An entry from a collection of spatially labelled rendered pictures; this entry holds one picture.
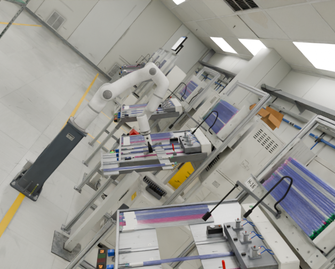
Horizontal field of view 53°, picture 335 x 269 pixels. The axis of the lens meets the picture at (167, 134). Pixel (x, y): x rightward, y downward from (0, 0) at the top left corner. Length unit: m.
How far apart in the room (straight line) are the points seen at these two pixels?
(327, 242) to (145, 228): 0.87
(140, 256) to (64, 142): 1.41
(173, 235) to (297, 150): 1.48
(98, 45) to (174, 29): 2.48
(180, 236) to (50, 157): 1.28
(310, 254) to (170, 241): 1.74
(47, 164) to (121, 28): 8.79
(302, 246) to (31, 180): 2.13
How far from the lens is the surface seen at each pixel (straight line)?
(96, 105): 2.71
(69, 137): 2.77
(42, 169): 2.91
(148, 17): 11.36
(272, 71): 6.25
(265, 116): 3.18
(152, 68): 2.62
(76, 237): 2.71
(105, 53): 11.35
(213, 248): 1.69
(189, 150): 2.76
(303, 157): 2.03
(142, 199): 2.84
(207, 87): 4.08
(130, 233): 1.82
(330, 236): 1.50
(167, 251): 3.13
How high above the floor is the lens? 1.50
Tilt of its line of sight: 8 degrees down
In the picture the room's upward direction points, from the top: 42 degrees clockwise
